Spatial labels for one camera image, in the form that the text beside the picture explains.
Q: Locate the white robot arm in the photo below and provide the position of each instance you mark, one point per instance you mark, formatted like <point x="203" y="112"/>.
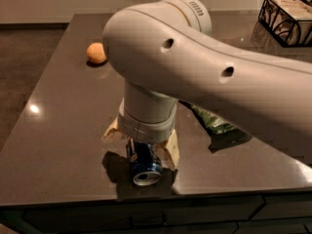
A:
<point x="165" y="53"/>

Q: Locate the white napkins in basket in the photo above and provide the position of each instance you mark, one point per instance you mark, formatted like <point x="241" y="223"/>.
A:
<point x="292" y="13"/>

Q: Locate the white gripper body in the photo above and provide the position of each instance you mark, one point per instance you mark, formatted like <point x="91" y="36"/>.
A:
<point x="145" y="130"/>

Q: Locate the green chip bag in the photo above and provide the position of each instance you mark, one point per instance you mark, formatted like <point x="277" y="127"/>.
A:
<point x="211" y="122"/>

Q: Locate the orange fruit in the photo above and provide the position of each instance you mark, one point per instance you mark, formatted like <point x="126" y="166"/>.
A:
<point x="95" y="53"/>

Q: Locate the blue pepsi can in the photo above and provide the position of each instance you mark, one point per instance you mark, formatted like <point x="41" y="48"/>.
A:
<point x="145" y="166"/>

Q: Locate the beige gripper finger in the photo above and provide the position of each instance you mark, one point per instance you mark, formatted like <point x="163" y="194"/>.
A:
<point x="168" y="151"/>
<point x="113" y="132"/>

